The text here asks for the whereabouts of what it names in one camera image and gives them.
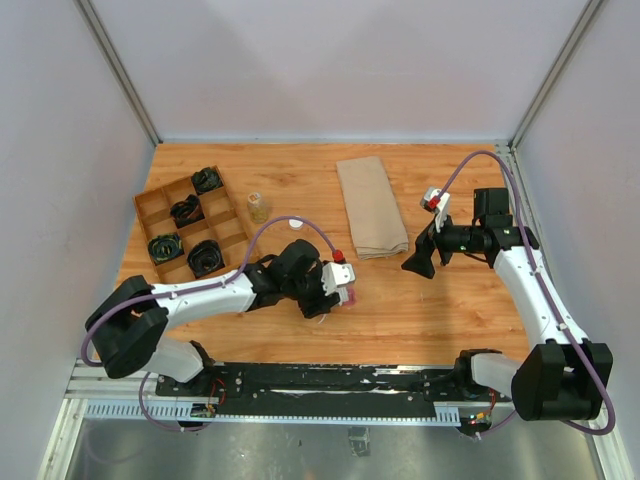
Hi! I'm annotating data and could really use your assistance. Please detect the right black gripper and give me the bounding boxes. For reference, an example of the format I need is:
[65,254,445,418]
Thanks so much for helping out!
[402,206,484,278]

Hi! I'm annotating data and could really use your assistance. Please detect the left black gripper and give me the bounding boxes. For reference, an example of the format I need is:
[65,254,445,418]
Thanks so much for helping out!
[285,261,341,318]

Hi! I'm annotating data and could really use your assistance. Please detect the pink weekly pill organizer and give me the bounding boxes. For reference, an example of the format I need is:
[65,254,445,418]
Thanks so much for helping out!
[342,287,357,306]

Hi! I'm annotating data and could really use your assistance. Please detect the white bottle cap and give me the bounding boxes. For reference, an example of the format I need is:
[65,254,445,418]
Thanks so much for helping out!
[288,217,304,230]

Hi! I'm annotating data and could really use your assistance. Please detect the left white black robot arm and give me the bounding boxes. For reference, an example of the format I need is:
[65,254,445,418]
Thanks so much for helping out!
[83,239,356,396]

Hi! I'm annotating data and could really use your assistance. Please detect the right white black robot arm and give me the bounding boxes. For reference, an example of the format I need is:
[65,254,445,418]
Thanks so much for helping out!
[401,188,613,422]

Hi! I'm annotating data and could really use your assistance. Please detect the clear bottle yellow capsules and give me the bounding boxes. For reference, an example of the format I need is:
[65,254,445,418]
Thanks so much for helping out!
[247,192,270,224]

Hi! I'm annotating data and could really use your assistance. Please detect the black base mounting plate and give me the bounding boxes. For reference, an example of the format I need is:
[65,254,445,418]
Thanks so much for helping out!
[155,363,506,412]

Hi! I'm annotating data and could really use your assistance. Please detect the wooden compartment tray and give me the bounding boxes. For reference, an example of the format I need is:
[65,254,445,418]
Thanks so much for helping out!
[133,166,251,283]

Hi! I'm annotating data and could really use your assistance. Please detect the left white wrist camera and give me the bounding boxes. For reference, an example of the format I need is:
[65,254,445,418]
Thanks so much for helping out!
[321,249,356,306]

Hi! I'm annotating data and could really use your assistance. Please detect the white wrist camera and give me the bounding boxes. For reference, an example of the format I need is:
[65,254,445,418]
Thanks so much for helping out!
[420,187,450,232]
[321,249,356,306]

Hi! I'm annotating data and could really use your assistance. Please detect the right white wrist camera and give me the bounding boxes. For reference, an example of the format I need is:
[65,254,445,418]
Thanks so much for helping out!
[420,187,450,232]

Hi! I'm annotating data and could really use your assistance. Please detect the black coiled cable bottom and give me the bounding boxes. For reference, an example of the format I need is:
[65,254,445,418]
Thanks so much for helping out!
[186,239,224,277]

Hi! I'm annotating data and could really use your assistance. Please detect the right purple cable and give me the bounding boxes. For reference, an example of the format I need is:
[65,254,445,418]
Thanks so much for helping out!
[439,149,617,441]

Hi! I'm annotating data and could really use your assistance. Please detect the purple cable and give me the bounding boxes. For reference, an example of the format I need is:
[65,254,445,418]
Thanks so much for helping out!
[80,215,341,434]
[439,149,617,441]

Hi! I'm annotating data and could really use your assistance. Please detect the black coiled cable middle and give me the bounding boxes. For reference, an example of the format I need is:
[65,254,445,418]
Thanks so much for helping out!
[169,194,205,226]

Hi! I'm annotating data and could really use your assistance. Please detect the black coiled cable top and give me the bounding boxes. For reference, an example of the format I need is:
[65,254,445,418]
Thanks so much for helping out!
[192,168,224,195]

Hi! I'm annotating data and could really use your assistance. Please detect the black green coiled cable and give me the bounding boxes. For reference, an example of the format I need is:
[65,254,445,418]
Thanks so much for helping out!
[147,232,183,266]

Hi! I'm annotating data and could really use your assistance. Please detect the right aluminium frame post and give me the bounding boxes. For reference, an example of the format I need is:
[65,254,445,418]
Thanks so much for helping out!
[508,0,608,150]

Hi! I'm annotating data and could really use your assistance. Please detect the aluminium frame post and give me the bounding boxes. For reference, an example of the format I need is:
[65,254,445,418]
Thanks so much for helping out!
[73,0,163,147]
[508,0,608,150]

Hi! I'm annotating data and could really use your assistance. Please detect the grey slotted cable duct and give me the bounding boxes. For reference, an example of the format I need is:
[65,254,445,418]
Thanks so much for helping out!
[84,398,461,427]

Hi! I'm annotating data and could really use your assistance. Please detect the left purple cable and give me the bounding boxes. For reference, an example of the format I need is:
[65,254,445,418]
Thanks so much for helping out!
[80,215,341,434]

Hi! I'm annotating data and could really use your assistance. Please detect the left aluminium frame post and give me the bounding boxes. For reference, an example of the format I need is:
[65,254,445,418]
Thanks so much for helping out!
[73,0,163,147]

